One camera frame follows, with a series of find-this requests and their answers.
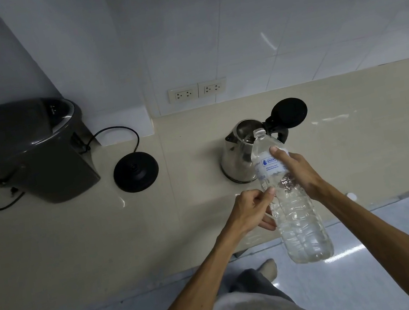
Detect white wall socket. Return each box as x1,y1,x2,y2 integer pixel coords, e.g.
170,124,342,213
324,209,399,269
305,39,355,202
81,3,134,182
197,77,229,98
167,83,201,104

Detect person's left hand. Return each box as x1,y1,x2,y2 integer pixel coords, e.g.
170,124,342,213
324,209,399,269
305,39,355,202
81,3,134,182
223,186,283,240

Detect person's right forearm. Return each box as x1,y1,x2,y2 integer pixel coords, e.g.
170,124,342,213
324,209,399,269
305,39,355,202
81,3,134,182
308,169,409,310

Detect black round kettle base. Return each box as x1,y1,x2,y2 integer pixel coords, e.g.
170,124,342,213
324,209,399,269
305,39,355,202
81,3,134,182
110,149,163,196

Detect black kettle base cable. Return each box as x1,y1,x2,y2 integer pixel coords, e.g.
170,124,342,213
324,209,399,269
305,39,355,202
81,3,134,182
81,122,143,167

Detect stainless steel electric kettle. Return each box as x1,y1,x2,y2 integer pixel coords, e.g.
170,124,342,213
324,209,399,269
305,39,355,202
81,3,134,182
211,95,319,188

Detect dark grey thermo pot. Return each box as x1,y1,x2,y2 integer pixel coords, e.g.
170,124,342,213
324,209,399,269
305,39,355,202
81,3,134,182
0,88,105,214

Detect person's left forearm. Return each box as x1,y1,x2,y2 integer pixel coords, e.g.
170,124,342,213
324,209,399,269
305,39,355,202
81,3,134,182
115,221,265,310

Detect person's right hand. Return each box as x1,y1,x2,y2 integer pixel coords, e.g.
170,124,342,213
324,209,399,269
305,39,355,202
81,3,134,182
269,138,329,207

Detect person's grey trousers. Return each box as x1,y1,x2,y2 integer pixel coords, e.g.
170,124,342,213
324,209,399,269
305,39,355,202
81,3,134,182
193,256,332,310

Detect clear plastic water bottle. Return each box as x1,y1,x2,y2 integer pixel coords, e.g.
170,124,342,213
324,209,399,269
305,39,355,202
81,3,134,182
246,119,336,270

